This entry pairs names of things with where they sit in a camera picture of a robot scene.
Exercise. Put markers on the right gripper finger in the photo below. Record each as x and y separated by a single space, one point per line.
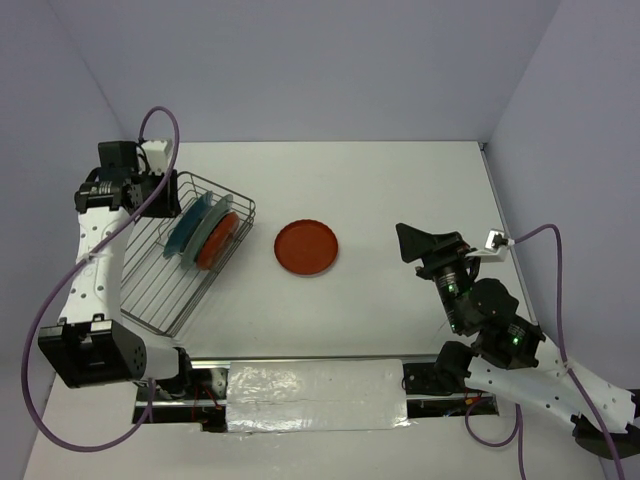
411 254
411 238

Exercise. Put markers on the teal scalloped plate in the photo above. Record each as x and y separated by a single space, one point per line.
186 226

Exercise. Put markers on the orange fluted plate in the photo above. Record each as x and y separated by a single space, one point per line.
306 247

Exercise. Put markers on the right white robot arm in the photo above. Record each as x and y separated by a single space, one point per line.
510 356

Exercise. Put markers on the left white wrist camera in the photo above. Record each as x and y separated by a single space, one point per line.
154 156

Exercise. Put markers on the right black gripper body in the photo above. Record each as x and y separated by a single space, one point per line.
449 275

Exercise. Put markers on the grey-green round plate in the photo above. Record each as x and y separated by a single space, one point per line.
210 220

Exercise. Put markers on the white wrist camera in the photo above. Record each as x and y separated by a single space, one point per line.
154 156
495 249

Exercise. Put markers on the silver foil-covered base rail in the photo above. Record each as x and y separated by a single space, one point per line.
315 394

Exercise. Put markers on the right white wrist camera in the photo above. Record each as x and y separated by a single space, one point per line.
495 249

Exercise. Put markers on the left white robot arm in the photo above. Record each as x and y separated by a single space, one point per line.
92 344

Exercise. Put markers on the metal wire dish rack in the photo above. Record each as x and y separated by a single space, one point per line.
159 294

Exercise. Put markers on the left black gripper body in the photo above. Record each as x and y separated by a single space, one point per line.
166 204

